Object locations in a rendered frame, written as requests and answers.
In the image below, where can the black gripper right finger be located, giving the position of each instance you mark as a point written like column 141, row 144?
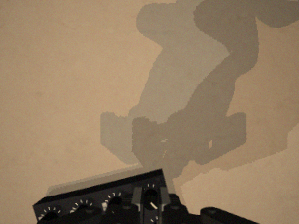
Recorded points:
column 168, row 205

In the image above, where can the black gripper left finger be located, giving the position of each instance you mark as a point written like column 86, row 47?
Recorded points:
column 93, row 215

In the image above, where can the black knob box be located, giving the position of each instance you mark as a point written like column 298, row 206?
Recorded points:
column 110, row 194

